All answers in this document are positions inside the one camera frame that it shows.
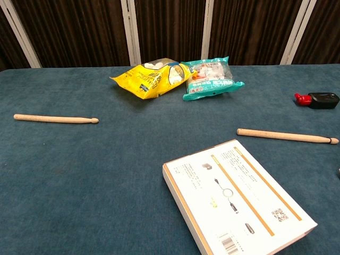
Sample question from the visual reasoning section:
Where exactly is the wooden drumstick with black ring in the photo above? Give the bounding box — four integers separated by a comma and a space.
236, 128, 339, 145

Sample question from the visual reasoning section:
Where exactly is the black bottle with red cap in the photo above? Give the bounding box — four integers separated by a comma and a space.
294, 92, 340, 109

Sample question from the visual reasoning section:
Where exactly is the teal snack bag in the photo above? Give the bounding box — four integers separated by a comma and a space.
180, 56, 245, 101

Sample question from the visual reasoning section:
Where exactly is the white product box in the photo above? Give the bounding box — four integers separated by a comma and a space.
162, 139, 318, 255

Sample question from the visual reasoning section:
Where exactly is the yellow snack bag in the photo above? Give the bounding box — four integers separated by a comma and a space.
109, 57, 193, 100

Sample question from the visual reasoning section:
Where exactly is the blue felt table cover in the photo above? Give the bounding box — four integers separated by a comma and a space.
0, 63, 340, 255

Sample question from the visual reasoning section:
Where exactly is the white screen frame post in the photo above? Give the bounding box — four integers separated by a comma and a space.
279, 0, 317, 65
121, 0, 142, 66
0, 0, 43, 69
201, 0, 215, 66

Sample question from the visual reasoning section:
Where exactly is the plain wooden drumstick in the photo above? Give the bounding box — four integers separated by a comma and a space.
13, 114, 99, 124

